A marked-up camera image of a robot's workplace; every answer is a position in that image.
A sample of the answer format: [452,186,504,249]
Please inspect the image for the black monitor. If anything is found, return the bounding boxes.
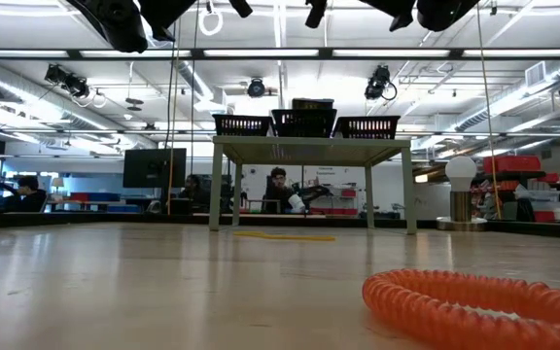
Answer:
[122,148,188,190]

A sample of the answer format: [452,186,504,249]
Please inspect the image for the black ceiling camera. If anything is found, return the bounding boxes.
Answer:
[364,64,399,102]
[246,77,266,98]

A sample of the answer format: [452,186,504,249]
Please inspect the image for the person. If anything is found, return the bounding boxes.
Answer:
[177,173,212,214]
[262,166,297,214]
[1,175,49,214]

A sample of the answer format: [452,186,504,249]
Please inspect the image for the black ceiling spotlight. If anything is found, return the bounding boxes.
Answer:
[44,62,91,100]

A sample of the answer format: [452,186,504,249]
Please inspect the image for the white hanging ring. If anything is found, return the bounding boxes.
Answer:
[197,0,225,37]

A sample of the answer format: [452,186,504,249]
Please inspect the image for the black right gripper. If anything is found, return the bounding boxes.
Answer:
[304,0,417,33]

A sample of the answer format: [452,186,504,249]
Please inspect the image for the yellow rubber band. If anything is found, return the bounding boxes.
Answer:
[232,229,337,243]

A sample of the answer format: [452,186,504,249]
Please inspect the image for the red spiral coil bracelet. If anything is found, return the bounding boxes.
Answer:
[361,268,560,350]

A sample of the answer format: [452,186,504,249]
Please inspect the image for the red background bin rack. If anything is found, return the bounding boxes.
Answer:
[303,187,359,216]

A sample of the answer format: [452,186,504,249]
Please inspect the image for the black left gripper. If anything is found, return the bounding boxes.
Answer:
[138,0,254,43]

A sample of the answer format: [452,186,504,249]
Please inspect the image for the yellow hanging rope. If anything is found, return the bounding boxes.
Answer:
[475,4,503,219]

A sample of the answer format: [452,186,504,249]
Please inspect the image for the black plastic basket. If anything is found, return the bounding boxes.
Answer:
[332,115,402,141]
[270,108,338,139]
[211,113,274,137]

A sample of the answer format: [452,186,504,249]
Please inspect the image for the red storage bins rack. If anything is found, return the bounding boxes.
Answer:
[473,155,560,224]

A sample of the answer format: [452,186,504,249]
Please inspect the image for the lamp with white bulb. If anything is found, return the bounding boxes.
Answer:
[436,155,489,232]

